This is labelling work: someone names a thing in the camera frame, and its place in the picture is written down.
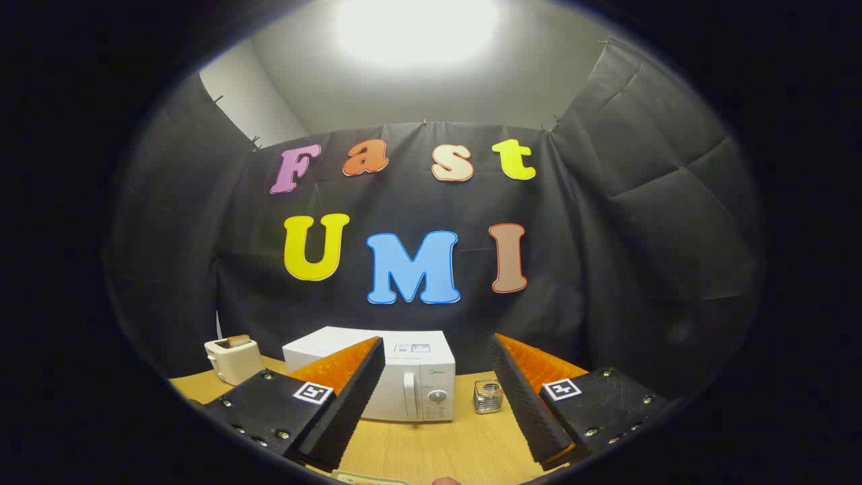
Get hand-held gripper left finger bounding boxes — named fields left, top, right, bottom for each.
left=192, top=337, right=387, bottom=472

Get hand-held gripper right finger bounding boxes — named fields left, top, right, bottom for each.
left=489, top=333, right=675, bottom=472

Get white microwave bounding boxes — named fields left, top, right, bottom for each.
left=282, top=327, right=457, bottom=423

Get small glass jar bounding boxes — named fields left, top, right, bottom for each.
left=473, top=379, right=504, bottom=414

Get cream plate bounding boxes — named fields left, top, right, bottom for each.
left=333, top=472, right=408, bottom=485

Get cream toaster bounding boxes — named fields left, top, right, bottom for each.
left=205, top=337, right=265, bottom=386

